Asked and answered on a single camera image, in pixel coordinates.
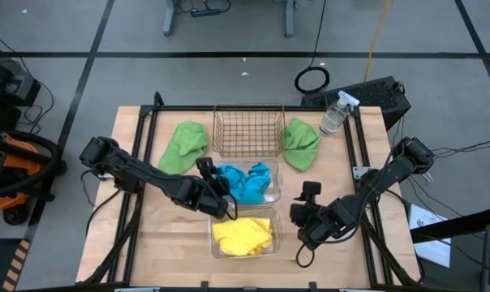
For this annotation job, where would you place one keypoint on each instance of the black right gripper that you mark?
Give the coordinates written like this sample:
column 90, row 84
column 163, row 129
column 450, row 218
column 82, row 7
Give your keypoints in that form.
column 314, row 227

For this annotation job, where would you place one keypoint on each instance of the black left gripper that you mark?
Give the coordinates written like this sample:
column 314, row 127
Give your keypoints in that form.
column 214, row 200

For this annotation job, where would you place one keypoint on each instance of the green microfiber towel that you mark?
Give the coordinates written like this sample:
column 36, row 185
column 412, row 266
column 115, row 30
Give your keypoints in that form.
column 302, row 142
column 184, row 146

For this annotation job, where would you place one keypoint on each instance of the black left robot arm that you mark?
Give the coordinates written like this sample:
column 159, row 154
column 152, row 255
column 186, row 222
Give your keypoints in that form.
column 139, row 170

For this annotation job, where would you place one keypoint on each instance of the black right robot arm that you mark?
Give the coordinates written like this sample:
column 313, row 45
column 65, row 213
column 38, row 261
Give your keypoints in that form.
column 375, row 182

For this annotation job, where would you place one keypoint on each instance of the clear plastic bin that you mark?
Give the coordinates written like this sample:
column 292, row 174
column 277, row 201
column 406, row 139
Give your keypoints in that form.
column 275, row 194
column 278, row 247

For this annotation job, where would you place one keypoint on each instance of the clear spray bottle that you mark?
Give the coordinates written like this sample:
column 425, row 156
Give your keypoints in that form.
column 334, row 117

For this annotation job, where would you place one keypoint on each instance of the white paper sheet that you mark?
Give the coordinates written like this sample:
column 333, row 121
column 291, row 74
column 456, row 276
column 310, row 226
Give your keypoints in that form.
column 427, row 239

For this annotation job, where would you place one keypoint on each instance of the black computer tower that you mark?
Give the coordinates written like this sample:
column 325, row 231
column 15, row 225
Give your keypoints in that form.
column 370, row 95

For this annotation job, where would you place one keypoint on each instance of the black power strip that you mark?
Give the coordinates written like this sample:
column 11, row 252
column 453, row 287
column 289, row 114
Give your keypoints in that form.
column 204, row 12

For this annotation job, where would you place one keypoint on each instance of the grey desk leg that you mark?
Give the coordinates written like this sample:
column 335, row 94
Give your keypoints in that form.
column 170, row 16
column 289, row 18

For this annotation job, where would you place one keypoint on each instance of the orange black vacuum cleaner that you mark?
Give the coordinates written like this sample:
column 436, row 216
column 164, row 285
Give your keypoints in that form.
column 9, row 162

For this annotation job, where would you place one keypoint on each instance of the black equipment case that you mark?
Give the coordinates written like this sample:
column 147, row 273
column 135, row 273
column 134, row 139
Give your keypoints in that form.
column 5, row 81

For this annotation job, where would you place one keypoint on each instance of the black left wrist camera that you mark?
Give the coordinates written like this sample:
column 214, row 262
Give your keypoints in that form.
column 205, row 166

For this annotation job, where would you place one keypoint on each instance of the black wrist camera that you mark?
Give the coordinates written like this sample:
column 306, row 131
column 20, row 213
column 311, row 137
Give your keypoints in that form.
column 205, row 166
column 311, row 190

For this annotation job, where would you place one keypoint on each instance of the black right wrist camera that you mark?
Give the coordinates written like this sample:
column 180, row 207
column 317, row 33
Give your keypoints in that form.
column 311, row 190

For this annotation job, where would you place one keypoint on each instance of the black aluminium rig frame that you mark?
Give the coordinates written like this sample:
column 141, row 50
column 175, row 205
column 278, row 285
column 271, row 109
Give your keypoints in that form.
column 180, row 108

